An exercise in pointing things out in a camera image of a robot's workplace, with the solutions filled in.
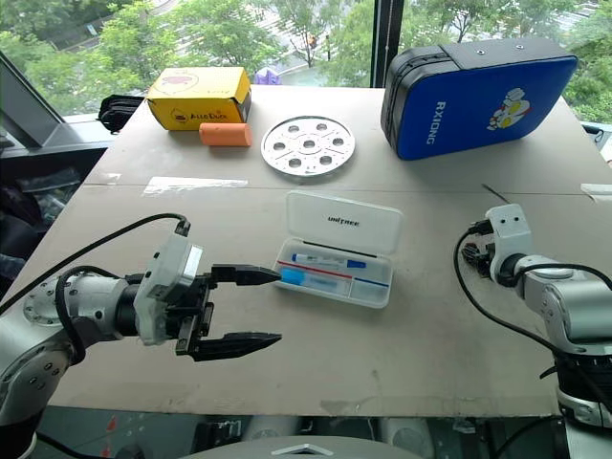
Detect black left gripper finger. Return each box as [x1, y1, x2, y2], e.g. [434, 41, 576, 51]
[189, 331, 283, 362]
[211, 263, 281, 289]

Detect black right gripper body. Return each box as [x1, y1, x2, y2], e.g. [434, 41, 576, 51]
[461, 237, 494, 279]

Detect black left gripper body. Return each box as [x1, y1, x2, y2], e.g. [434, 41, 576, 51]
[164, 273, 215, 359]

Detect light blue marker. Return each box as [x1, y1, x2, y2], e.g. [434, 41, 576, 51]
[280, 268, 353, 294]

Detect thin red marker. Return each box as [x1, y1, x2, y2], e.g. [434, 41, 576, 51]
[276, 260, 355, 281]

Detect white marker with blue cap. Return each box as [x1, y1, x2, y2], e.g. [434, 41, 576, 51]
[292, 252, 368, 271]

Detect clear plastic pencil case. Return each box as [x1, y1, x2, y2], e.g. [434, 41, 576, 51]
[273, 190, 404, 310]

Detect blue and black hard case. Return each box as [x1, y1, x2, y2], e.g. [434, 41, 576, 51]
[380, 38, 579, 162]

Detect clear tape strip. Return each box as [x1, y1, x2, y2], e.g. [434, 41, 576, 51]
[142, 176, 251, 196]

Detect silver robot torso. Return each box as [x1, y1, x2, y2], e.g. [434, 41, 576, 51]
[188, 433, 425, 459]

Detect white tape piece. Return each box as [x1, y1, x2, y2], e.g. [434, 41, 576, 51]
[579, 182, 612, 203]

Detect silver disc with round holes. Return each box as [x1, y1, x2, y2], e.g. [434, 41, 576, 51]
[260, 114, 358, 180]

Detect orange foam cylinder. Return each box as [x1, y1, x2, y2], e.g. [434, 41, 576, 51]
[198, 121, 253, 148]

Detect yellow cardboard box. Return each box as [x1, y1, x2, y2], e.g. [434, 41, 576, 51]
[144, 66, 253, 132]

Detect black bag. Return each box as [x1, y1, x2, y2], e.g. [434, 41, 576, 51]
[98, 94, 147, 134]

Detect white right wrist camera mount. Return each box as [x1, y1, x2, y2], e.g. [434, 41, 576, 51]
[484, 204, 533, 284]

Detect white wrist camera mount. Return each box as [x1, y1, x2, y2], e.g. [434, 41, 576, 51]
[132, 233, 206, 347]
[484, 204, 533, 284]

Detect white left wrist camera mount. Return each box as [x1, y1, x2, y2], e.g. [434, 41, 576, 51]
[132, 233, 206, 347]

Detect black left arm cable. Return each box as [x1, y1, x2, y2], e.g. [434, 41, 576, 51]
[0, 212, 191, 315]

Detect dark window frame post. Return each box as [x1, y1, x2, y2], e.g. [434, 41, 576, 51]
[372, 0, 404, 90]

